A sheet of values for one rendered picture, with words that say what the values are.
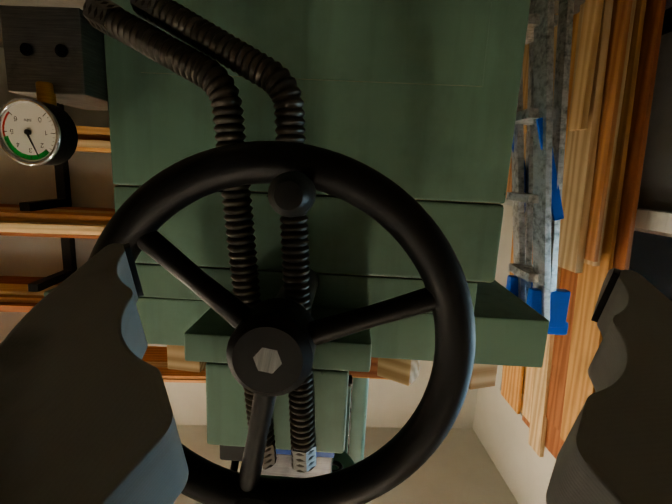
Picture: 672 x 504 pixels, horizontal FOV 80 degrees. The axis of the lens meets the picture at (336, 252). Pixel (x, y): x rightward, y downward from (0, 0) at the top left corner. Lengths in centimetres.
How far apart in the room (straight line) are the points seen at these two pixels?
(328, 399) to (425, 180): 25
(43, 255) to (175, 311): 305
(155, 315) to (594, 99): 170
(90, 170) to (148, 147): 280
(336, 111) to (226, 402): 32
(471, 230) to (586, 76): 143
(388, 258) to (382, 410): 308
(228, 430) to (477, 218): 34
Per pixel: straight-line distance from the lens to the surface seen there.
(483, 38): 49
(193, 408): 357
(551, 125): 132
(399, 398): 348
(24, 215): 295
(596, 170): 188
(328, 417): 43
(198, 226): 49
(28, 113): 50
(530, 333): 53
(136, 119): 51
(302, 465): 44
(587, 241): 190
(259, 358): 29
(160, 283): 52
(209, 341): 41
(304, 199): 21
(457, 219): 47
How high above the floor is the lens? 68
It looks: 11 degrees up
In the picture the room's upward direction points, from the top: 177 degrees counter-clockwise
